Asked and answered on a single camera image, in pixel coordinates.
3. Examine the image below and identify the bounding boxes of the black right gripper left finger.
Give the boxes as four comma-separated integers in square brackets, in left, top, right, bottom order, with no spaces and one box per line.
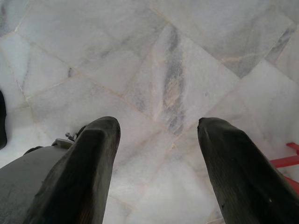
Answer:
[23,116,121,224]

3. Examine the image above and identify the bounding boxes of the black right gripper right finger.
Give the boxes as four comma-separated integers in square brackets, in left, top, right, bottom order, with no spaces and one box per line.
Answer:
[197,117,299,224]

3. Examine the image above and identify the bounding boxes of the grey robot left leg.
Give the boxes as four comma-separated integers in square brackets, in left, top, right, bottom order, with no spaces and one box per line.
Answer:
[0,90,9,150]

